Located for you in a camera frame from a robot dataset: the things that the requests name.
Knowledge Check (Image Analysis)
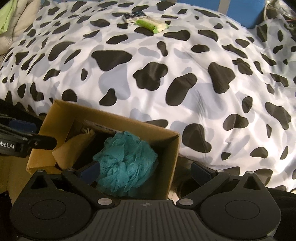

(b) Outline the cardboard box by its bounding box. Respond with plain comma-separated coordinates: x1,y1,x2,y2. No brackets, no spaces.
26,100,180,199

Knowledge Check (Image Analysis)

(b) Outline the blue striped right cushion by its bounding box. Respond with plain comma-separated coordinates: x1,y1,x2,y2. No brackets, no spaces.
177,0,266,29

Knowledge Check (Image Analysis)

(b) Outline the cow print blanket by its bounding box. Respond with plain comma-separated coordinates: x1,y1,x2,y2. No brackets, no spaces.
1,1,295,192

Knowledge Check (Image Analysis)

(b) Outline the teal mesh bath loofah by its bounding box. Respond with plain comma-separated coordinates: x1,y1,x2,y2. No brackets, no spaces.
93,131,158,196

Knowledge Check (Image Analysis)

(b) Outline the green cloth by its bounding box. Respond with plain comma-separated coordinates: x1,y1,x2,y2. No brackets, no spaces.
1,0,18,34

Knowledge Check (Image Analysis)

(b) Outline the small black box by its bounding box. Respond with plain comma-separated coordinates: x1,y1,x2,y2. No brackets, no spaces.
122,11,147,24

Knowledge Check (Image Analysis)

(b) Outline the beige quilted blanket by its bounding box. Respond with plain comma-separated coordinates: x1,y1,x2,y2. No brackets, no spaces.
1,0,41,55

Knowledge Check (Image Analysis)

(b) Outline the tan drawstring pouch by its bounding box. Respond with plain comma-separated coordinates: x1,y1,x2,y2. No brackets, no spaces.
52,128,96,170

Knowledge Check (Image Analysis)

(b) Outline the clutter pile of bags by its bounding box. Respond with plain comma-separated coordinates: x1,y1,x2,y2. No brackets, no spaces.
263,0,295,29

